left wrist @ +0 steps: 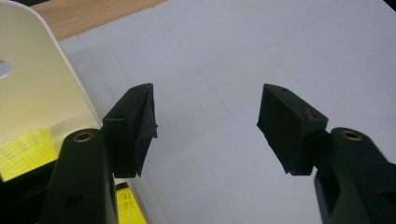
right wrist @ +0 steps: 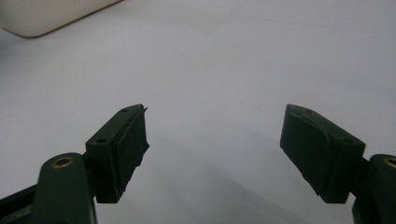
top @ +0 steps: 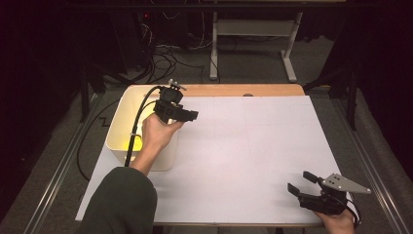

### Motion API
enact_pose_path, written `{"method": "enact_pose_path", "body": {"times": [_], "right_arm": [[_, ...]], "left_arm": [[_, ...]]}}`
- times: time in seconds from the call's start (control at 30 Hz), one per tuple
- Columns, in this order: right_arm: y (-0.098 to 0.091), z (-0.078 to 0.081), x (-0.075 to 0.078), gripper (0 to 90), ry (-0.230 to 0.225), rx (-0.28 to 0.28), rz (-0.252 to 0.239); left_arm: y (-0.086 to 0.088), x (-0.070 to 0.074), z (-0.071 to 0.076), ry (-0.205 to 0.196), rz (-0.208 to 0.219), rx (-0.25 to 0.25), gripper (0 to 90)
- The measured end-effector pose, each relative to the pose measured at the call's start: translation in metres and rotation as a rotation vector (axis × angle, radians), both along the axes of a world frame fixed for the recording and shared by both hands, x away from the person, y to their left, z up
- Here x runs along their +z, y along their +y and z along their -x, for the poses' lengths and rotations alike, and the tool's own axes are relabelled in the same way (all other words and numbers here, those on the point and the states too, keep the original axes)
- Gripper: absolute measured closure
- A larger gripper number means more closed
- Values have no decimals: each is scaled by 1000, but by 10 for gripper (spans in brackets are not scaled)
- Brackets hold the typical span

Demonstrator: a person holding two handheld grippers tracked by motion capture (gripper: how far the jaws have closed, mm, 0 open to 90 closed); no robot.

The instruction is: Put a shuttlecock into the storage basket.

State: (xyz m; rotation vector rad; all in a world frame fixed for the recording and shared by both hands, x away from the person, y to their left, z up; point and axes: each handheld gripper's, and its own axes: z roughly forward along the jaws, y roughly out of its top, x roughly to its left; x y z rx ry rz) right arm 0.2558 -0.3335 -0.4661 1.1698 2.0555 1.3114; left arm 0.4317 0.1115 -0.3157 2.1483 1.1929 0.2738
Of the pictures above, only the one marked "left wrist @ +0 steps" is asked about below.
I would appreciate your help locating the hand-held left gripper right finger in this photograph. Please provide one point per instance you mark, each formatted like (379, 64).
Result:
(289, 130)

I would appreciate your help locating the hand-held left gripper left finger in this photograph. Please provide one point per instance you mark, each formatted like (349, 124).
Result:
(127, 133)

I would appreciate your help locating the white plastic storage bin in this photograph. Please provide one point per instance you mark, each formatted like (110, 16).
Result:
(37, 77)

